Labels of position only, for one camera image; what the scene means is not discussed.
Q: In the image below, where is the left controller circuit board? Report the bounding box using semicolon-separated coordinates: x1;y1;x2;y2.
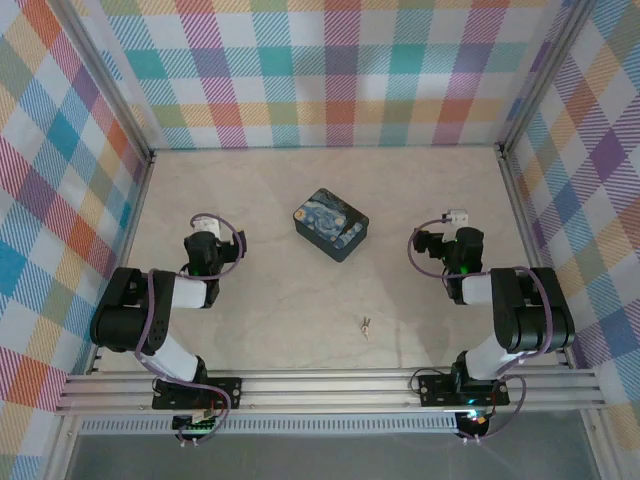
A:
171;409;222;434

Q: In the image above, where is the grey slotted cable duct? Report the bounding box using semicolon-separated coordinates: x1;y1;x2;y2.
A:
78;412;460;436

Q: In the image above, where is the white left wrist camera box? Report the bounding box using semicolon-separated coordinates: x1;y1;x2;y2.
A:
193;213;222;236

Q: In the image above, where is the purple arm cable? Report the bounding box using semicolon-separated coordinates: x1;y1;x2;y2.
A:
408;216;556;444
134;212;250;446

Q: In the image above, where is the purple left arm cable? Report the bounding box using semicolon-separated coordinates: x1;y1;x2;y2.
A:
134;212;250;446

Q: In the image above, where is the aluminium mounting rail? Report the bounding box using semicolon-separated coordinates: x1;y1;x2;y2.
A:
54;367;606;416

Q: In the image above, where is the aluminium frame post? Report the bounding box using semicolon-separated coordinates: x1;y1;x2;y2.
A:
48;0;157;162
496;0;602;152

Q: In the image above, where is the right controller circuit board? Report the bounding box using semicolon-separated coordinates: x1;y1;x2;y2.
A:
456;409;490;430

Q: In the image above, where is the starry night print box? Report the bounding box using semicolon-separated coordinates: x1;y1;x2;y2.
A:
292;187;370;262

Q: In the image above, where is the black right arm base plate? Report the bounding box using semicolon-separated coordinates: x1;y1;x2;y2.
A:
416;373;512;408

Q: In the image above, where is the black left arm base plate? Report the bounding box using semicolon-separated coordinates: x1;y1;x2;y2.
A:
151;376;243;411

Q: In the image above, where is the controller circuit board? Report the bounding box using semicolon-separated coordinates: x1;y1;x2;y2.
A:
456;409;490;430
171;409;222;434

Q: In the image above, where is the aluminium side rail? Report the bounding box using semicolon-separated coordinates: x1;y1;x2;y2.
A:
86;149;157;376
497;144;575;370

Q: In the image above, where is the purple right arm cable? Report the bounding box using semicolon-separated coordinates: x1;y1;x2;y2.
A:
408;216;556;444

